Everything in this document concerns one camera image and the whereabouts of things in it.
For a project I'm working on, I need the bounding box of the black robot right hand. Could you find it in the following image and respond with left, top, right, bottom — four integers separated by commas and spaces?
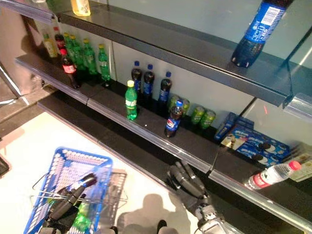
167, 160, 215, 223

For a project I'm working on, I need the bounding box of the blue plastic shopping basket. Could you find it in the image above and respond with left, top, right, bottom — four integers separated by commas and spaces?
23, 146, 129, 234

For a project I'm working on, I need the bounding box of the green Sprite bottle yellow cap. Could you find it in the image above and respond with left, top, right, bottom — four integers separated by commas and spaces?
97, 43, 112, 81
72, 201, 93, 234
69, 35, 85, 71
124, 80, 138, 121
82, 38, 98, 75
63, 32, 74, 61

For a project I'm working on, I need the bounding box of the black shelf board clear strip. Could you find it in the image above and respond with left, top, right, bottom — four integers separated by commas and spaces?
282, 65, 312, 122
208, 143, 312, 234
0, 0, 59, 24
15, 52, 90, 106
86, 80, 213, 174
58, 0, 294, 108

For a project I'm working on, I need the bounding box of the narrow blue Oreo box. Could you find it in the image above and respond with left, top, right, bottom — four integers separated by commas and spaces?
235, 116, 254, 131
214, 112, 238, 142

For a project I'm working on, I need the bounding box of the Pepsi cola bottle blue cap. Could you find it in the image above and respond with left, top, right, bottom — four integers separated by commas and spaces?
142, 64, 156, 103
164, 99, 185, 138
157, 71, 173, 108
131, 60, 143, 98

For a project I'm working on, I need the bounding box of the clear water bottle red label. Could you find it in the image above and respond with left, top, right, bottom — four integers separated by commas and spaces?
244, 160, 303, 191

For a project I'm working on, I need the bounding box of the black shelf base plinth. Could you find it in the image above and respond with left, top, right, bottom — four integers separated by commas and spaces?
38, 91, 312, 234

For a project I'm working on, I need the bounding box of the grey cardboard snack box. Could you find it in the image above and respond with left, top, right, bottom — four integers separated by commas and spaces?
290, 142, 312, 183

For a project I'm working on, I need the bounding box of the Coca-Cola bottle red cap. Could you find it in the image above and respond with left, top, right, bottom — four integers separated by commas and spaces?
53, 26, 65, 53
59, 48, 81, 89

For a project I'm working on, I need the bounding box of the large Pepsi cola bottle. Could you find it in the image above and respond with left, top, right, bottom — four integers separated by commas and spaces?
231, 0, 294, 68

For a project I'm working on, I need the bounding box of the black framed low display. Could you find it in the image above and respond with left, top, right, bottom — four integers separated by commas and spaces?
0, 156, 12, 180

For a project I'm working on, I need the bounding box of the small yellow tea bottle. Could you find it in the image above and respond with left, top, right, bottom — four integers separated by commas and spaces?
42, 33, 59, 59

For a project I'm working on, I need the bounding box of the large yellow tea bottle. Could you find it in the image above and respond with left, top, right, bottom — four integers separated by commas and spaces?
70, 0, 91, 17

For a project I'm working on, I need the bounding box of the shiny plastic wall sheet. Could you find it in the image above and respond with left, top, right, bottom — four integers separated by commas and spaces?
0, 7, 46, 96

